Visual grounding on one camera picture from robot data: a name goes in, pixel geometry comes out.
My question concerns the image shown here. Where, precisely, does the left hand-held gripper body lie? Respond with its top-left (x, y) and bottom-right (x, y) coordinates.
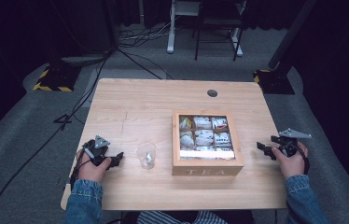
top-left (82, 134), bottom-right (111, 167)

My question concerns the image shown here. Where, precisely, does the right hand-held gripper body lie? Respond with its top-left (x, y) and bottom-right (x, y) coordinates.
top-left (270, 127), bottom-right (313, 158)

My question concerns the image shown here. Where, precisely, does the clear plastic cup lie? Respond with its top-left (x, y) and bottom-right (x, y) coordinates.
top-left (135, 141), bottom-right (159, 170)

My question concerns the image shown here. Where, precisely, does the wooden tea box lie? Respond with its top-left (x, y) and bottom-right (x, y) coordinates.
top-left (171, 109), bottom-right (245, 177)

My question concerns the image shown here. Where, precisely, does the person's left hand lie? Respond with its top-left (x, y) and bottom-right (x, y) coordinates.
top-left (75, 148), bottom-right (113, 184)

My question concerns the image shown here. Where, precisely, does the person's right hand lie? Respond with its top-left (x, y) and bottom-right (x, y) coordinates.
top-left (271, 141), bottom-right (309, 179)

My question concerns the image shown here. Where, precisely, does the group of white tea bags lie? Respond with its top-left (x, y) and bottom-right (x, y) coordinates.
top-left (179, 116), bottom-right (236, 160)

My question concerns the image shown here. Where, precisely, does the black yellow striped stand base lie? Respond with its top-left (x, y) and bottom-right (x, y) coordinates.
top-left (32, 63), bottom-right (82, 93)
top-left (252, 68), bottom-right (296, 95)

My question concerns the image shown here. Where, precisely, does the person's striped clothing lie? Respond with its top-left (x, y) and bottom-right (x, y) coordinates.
top-left (136, 210), bottom-right (229, 224)

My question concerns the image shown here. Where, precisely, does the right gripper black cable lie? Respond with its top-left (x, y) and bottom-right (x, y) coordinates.
top-left (296, 144), bottom-right (311, 175)

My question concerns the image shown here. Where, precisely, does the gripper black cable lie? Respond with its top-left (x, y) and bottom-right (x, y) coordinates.
top-left (69, 143), bottom-right (92, 189)
top-left (296, 144), bottom-right (311, 175)

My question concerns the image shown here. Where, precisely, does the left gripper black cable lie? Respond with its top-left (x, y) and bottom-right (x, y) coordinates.
top-left (69, 143), bottom-right (92, 189)

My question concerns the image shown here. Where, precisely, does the long black floor cable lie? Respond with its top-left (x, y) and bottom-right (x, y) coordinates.
top-left (0, 49), bottom-right (112, 224)

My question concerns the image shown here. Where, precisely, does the thin black floor cable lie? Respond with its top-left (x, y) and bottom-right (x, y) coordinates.
top-left (116, 47), bottom-right (175, 80)

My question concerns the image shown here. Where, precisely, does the black slanted stand post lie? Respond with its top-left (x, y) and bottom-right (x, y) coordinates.
top-left (267, 0), bottom-right (319, 70)

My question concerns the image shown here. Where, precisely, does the bundle of floor cables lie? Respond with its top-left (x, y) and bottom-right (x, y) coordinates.
top-left (118, 15), bottom-right (181, 49)

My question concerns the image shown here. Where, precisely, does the white desk frame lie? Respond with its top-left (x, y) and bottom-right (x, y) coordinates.
top-left (166, 0), bottom-right (244, 58)

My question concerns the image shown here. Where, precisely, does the black metal chair frame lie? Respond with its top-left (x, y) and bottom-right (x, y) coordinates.
top-left (193, 0), bottom-right (247, 63)

